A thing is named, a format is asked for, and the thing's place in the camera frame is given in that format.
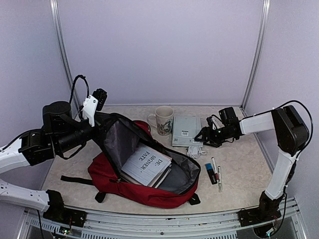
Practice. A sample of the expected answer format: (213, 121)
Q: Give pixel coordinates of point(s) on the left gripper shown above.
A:
(101, 124)

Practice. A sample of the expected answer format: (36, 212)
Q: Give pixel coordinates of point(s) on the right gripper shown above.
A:
(210, 137)

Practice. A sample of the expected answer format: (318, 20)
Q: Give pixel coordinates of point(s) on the left aluminium frame post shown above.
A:
(61, 46)

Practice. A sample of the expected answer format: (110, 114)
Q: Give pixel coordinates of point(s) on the white charger with cable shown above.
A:
(195, 152)

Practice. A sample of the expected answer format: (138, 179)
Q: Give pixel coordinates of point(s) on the grey photo cover book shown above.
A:
(154, 184)

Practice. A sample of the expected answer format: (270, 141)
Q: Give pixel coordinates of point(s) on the red backpack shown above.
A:
(121, 142)

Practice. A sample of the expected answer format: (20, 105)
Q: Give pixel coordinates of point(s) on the white floral mug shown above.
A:
(162, 120)

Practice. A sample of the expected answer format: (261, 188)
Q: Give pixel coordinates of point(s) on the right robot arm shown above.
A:
(292, 126)

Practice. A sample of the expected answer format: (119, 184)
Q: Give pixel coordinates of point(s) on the slim white pen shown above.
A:
(219, 183)

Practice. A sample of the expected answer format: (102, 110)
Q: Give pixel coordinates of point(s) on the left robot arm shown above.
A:
(59, 134)

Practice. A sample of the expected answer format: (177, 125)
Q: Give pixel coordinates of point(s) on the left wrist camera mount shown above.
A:
(93, 103)

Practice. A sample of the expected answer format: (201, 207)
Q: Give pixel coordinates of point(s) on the aluminium frame post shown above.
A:
(257, 53)
(61, 46)

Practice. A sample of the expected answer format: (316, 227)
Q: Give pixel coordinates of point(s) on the blue black highlighter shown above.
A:
(211, 173)

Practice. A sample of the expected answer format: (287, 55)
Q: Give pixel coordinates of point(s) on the thin grey booklet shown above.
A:
(184, 130)

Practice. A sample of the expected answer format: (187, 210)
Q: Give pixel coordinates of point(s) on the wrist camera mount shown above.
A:
(214, 122)
(93, 103)

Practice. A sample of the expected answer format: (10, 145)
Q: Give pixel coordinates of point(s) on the white marker black cap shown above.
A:
(213, 164)

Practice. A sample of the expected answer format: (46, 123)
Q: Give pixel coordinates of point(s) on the right aluminium frame post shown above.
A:
(257, 53)

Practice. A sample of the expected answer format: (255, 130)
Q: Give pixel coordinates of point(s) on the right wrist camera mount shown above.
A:
(214, 122)

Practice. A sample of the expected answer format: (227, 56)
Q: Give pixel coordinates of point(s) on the front aluminium rail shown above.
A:
(219, 225)

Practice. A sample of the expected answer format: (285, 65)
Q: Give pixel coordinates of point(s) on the white Designer Fate book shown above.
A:
(146, 164)

